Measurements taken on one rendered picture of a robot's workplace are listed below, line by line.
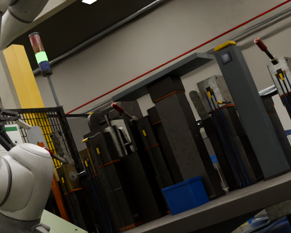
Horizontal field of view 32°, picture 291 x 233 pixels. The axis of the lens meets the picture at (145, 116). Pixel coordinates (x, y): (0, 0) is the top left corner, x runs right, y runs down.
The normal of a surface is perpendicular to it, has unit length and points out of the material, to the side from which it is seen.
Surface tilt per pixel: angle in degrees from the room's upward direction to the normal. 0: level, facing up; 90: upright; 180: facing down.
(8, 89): 90
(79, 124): 90
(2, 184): 114
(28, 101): 90
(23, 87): 90
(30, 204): 127
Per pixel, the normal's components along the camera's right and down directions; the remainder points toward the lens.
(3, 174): 0.77, -0.33
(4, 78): -0.45, 0.01
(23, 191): 0.62, 0.26
